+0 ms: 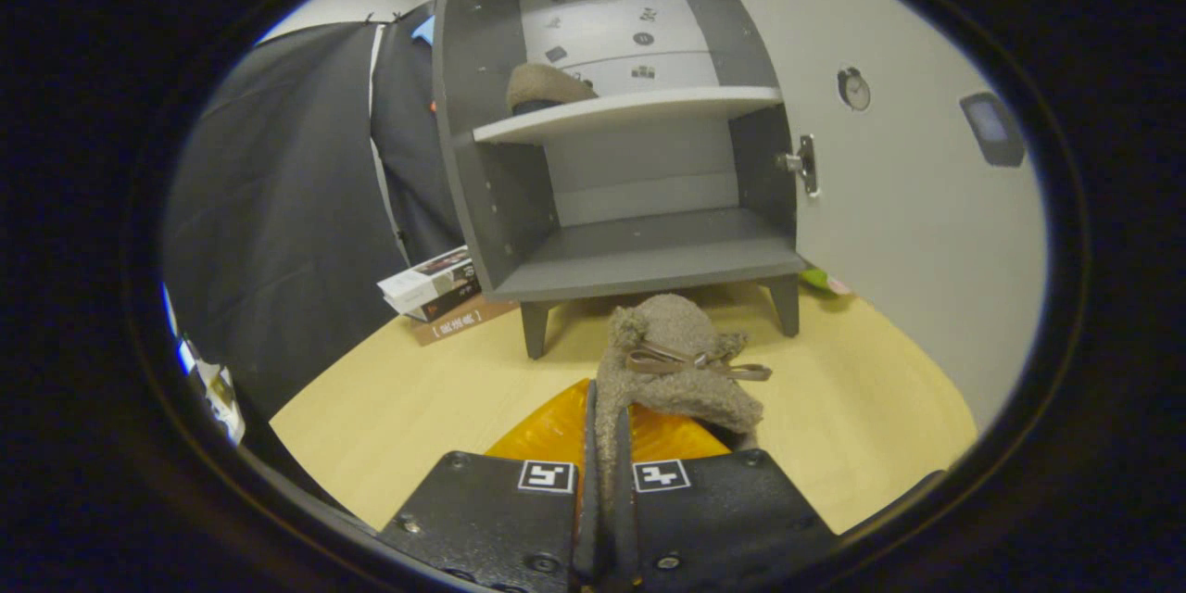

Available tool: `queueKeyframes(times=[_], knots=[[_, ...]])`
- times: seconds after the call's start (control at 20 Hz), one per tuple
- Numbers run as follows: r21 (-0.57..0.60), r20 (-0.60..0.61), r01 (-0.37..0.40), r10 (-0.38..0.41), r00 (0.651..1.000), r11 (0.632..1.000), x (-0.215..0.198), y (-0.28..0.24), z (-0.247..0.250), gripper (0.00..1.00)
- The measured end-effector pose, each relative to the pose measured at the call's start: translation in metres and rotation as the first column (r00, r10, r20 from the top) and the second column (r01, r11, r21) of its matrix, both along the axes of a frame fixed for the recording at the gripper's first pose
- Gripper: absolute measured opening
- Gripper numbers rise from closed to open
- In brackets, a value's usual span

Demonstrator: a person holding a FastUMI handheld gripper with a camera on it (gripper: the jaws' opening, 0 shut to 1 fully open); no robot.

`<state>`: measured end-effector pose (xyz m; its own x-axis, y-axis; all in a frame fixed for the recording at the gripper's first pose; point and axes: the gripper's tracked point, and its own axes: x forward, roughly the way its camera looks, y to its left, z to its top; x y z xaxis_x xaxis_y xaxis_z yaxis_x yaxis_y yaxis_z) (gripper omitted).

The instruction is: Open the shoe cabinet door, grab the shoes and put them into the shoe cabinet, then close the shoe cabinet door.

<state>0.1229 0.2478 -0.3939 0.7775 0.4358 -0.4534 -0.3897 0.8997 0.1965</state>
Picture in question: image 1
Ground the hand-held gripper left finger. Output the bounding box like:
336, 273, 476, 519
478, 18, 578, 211
378, 378, 599, 589

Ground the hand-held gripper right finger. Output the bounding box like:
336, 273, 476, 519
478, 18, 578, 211
612, 405, 839, 589

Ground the brown fuzzy shoe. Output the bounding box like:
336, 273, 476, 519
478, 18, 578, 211
593, 294, 773, 520
506, 63, 599, 117

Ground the white shoe cabinet door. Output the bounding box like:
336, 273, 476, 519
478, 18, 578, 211
676, 0, 1048, 432

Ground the metal door hinge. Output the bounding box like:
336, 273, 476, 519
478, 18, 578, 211
778, 134, 818, 197

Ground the brown book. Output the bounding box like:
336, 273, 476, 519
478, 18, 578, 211
410, 296, 520, 347

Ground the dark book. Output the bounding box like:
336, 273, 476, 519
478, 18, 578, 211
408, 278, 483, 323

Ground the white book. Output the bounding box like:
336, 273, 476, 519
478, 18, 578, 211
377, 246, 475, 316

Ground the green plush toy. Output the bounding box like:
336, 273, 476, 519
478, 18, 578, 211
799, 266, 852, 296

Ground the computer monitor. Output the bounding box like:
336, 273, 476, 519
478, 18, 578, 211
162, 283, 197, 376

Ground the black backdrop cloth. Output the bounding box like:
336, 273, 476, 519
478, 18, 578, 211
162, 5, 464, 423

